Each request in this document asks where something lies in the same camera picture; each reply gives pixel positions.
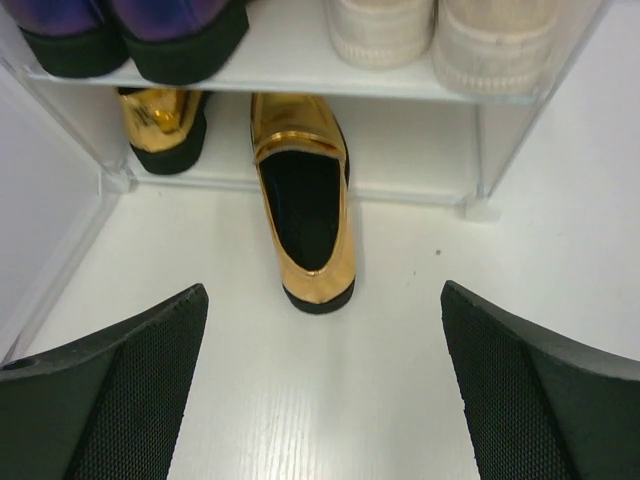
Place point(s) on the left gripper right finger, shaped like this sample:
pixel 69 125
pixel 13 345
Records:
pixel 539 405

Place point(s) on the white cabinet door panel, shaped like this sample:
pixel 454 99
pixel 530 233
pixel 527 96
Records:
pixel 53 206

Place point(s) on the beige sneaker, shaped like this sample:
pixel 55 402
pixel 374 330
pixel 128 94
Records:
pixel 493 48
pixel 380 34

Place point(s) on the gold pointed shoe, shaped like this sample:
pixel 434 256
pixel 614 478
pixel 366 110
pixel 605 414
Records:
pixel 166 127
pixel 303 167

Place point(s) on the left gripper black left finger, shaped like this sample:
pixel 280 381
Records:
pixel 108 405

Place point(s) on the purple loafer shoe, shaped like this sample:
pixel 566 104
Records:
pixel 177 42
pixel 70 38

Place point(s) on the white plastic shoe cabinet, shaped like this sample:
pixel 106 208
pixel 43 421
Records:
pixel 411 139

